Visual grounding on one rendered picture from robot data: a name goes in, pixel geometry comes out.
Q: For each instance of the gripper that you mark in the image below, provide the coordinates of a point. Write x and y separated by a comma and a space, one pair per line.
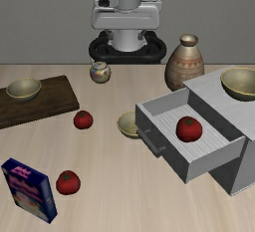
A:
127, 18

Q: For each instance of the beige porcelain bowl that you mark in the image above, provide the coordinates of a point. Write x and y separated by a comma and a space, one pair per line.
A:
240, 83
127, 123
23, 89

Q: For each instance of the red tomato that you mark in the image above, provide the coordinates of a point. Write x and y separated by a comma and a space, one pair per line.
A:
68, 183
83, 119
189, 129

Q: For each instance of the dark brown cutting board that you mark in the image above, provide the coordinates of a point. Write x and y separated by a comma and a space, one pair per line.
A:
50, 101

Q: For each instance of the small patterned teapot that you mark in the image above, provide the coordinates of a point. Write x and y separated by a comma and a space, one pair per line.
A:
100, 72

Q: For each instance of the brown patterned vase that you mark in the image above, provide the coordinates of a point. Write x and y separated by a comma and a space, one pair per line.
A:
184, 65

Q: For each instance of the grey open drawer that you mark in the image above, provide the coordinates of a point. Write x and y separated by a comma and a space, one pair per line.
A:
199, 143

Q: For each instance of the grey cabinet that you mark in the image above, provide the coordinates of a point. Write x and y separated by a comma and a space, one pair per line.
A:
239, 126

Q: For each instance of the blue carton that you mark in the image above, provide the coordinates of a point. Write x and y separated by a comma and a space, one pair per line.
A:
31, 191

